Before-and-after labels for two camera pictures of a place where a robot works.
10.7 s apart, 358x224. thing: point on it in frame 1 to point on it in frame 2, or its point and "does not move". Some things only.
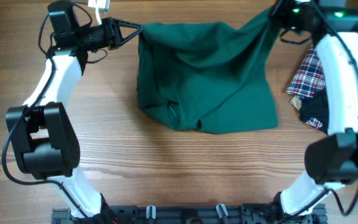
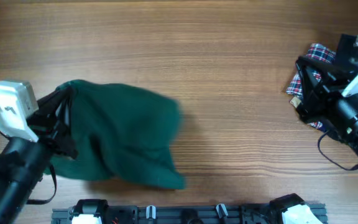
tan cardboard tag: [296, 102] does not move
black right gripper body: [278, 12] to [327, 90]
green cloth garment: [208, 76] to [122, 134]
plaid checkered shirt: [309, 79] does not move
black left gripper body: [98, 37] to [55, 130]
